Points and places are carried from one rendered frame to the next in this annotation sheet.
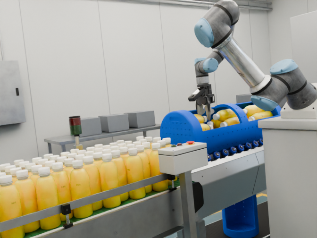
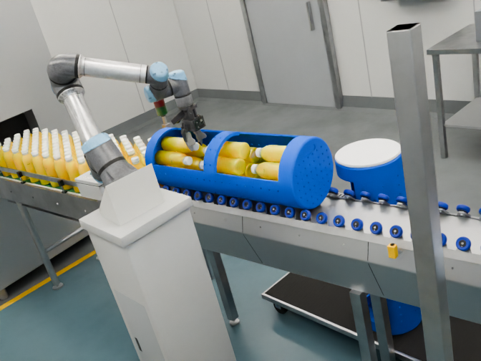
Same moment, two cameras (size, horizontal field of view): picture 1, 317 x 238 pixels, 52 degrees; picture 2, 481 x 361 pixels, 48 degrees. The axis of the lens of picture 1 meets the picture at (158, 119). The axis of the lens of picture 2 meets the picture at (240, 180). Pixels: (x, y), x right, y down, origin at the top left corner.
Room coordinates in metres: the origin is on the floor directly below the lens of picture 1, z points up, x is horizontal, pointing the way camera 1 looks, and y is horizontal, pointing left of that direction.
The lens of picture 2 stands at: (1.89, -2.64, 1.97)
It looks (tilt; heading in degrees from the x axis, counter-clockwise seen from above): 24 degrees down; 86
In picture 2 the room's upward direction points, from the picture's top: 15 degrees counter-clockwise
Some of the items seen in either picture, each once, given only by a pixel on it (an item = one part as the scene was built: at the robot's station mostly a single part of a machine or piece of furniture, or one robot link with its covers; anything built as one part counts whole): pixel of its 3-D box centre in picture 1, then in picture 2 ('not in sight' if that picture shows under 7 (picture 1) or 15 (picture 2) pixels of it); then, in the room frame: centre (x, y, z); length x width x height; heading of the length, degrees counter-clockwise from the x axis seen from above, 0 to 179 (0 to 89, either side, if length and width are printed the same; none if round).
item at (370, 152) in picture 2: not in sight; (367, 152); (2.60, -0.59, 1.03); 0.28 x 0.28 x 0.01
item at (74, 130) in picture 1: (76, 129); (161, 109); (1.79, 0.46, 1.18); 0.06 x 0.06 x 0.05
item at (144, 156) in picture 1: (142, 170); not in sight; (1.45, 0.10, 1.00); 0.07 x 0.07 x 0.19
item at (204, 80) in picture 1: (202, 80); (185, 100); (1.92, -0.28, 1.39); 0.08 x 0.08 x 0.05
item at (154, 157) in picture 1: (158, 168); not in sight; (1.46, 0.02, 1.00); 0.07 x 0.07 x 0.19
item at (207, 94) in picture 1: (204, 94); (190, 117); (1.92, -0.29, 1.31); 0.09 x 0.08 x 0.12; 129
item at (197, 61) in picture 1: (201, 67); (178, 84); (1.91, -0.28, 1.46); 0.09 x 0.08 x 0.11; 15
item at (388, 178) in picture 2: (237, 179); (381, 240); (2.60, -0.59, 0.59); 0.28 x 0.28 x 0.88
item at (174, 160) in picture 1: (183, 157); (96, 185); (1.39, -0.09, 1.05); 0.20 x 0.10 x 0.10; 129
